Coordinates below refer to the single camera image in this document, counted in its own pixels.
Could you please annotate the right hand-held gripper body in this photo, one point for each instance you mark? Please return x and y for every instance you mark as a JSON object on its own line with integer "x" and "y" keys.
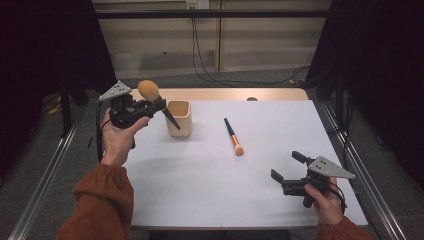
{"x": 328, "y": 168}

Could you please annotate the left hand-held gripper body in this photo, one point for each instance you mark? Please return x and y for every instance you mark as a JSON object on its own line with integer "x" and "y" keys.
{"x": 125, "y": 111}

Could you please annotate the large makeup brush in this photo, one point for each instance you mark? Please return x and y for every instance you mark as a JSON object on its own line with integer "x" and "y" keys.
{"x": 148, "y": 90}

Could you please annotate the cream square cup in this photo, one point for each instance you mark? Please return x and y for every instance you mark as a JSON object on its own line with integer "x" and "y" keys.
{"x": 179, "y": 126}

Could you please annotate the small makeup brush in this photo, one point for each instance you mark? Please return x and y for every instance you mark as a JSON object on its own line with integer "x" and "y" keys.
{"x": 233, "y": 136}

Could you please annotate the person's left hand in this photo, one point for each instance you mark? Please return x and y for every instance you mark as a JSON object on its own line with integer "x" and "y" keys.
{"x": 116, "y": 143}

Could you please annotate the person's right hand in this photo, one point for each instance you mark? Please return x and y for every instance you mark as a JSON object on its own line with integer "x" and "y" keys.
{"x": 328, "y": 205}

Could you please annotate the wooden table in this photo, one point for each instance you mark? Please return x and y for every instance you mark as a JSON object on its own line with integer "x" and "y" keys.
{"x": 216, "y": 94}

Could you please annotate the round dark table grommet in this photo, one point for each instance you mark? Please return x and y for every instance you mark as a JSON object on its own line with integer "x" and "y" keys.
{"x": 252, "y": 99}

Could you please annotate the white table mat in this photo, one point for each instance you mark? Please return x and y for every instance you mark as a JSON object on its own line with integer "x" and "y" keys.
{"x": 200, "y": 186}

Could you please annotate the black curtain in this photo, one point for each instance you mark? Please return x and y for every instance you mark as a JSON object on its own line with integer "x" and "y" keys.
{"x": 40, "y": 50}
{"x": 383, "y": 66}

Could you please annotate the long desk with dark edge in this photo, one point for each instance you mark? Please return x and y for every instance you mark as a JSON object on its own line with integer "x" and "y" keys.
{"x": 233, "y": 13}

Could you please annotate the metal floor rail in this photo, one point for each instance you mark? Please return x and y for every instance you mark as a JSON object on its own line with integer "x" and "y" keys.
{"x": 43, "y": 186}
{"x": 373, "y": 186}

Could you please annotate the black stand post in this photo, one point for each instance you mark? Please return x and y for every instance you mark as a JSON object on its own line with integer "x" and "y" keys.
{"x": 65, "y": 106}

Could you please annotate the white wall socket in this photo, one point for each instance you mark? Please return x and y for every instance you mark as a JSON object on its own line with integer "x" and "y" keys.
{"x": 197, "y": 4}

